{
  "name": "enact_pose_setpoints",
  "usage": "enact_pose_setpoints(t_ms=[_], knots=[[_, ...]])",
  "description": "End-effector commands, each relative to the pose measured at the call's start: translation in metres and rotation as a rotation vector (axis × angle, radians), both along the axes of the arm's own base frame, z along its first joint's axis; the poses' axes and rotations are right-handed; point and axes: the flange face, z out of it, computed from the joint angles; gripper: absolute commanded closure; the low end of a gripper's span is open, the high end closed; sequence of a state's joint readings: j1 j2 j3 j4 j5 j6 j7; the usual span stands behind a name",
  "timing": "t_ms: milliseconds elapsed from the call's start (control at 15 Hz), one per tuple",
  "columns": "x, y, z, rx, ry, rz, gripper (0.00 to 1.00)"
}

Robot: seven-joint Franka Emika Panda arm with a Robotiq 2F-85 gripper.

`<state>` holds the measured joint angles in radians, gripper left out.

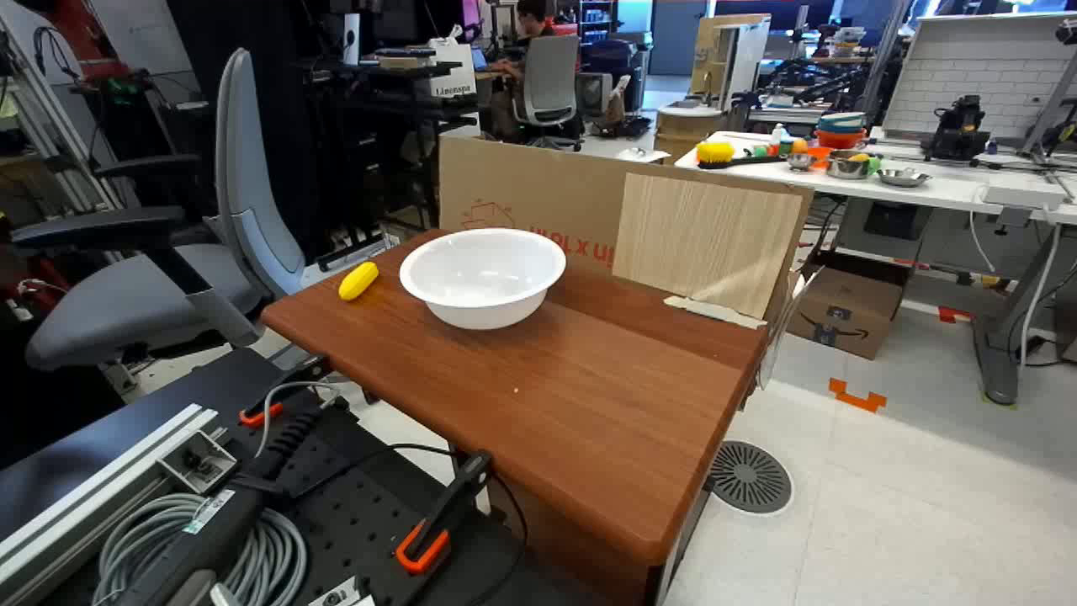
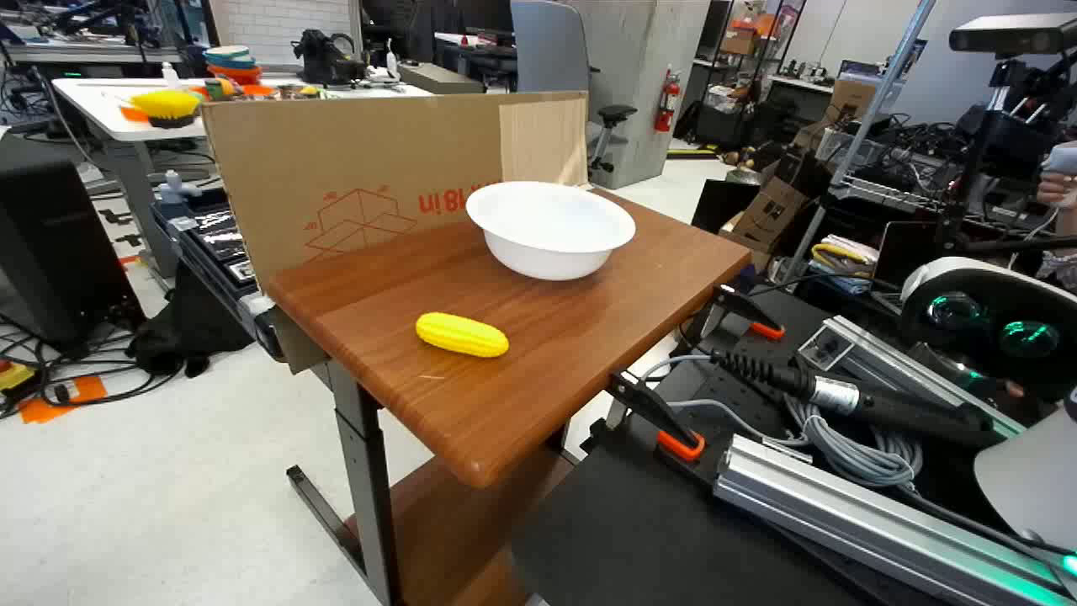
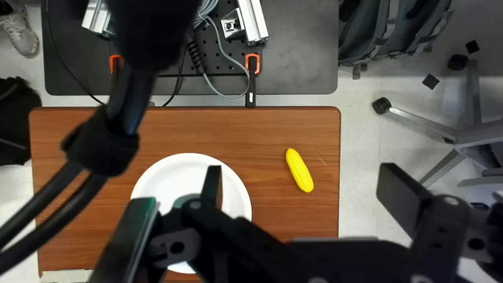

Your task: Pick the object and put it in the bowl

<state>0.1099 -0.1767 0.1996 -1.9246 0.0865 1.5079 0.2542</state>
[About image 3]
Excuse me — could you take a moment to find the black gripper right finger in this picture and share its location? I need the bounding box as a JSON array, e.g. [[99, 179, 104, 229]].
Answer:
[[376, 162, 475, 253]]

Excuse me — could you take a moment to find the dark grey base platform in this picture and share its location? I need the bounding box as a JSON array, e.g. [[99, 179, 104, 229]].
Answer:
[[41, 0, 341, 97]]

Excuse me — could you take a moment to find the white sneaker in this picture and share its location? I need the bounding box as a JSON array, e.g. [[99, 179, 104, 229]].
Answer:
[[0, 4, 41, 58]]

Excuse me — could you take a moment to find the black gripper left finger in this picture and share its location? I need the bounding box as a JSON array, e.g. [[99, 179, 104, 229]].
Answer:
[[88, 163, 253, 283]]

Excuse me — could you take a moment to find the grey office chair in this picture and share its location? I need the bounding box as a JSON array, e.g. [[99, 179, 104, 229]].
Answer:
[[371, 52, 503, 190]]

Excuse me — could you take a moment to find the black velcro cable wrap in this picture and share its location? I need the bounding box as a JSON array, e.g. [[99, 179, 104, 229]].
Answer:
[[61, 103, 142, 177]]

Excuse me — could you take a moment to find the yellow corn toy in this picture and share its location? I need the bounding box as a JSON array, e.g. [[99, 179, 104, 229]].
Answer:
[[283, 146, 316, 195]]

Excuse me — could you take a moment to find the black bag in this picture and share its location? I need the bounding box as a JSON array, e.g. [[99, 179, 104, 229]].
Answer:
[[0, 75, 44, 166]]

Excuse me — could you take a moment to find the white bowl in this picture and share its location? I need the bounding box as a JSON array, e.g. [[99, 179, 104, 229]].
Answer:
[[129, 151, 255, 275]]

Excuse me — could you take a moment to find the black coiled cable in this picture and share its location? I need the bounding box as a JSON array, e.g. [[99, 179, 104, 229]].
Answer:
[[186, 37, 209, 75]]

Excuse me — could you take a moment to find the orange black bar clamp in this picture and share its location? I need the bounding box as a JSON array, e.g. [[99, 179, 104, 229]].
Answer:
[[244, 52, 263, 108], [107, 52, 124, 75]]

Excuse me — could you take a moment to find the metal corner bracket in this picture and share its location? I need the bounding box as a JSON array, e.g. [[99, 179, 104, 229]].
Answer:
[[219, 14, 248, 41]]

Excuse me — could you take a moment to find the grey cable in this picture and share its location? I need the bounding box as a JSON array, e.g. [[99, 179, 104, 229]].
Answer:
[[195, 12, 255, 99]]

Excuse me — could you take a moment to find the black perforated breadboard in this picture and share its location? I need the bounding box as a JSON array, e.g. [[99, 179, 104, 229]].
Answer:
[[179, 0, 266, 77]]

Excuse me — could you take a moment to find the grey blue backpack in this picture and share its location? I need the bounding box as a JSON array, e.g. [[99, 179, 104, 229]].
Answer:
[[337, 0, 454, 80]]

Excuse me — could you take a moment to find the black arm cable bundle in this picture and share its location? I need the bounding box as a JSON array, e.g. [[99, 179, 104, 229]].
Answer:
[[0, 0, 203, 273]]

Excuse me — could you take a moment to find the silver aluminium extrusion rail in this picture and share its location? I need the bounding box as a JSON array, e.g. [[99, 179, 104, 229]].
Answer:
[[236, 0, 270, 45], [80, 0, 115, 37]]

